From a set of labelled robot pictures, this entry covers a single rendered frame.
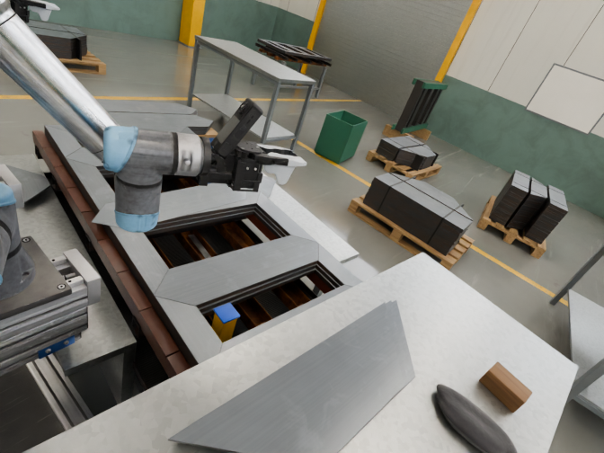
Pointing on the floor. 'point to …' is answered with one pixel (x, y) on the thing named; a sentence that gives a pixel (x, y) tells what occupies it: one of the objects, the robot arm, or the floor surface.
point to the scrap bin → (340, 136)
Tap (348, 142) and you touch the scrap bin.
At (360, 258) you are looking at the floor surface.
